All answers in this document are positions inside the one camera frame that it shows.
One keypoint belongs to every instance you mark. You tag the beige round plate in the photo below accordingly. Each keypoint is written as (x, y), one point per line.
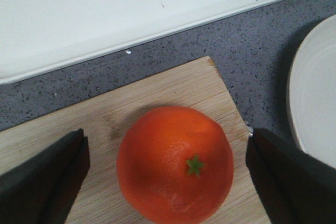
(311, 91)

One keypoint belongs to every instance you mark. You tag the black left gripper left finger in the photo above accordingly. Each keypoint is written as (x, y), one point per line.
(44, 188)

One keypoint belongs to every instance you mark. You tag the orange mandarin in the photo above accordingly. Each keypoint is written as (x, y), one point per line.
(175, 165)

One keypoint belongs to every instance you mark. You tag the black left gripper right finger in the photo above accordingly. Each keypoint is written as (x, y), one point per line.
(293, 186)

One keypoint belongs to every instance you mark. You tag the white bear-print tray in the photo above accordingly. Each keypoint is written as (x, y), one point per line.
(39, 36)

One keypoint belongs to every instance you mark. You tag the wooden cutting board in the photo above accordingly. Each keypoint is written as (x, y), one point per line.
(105, 120)

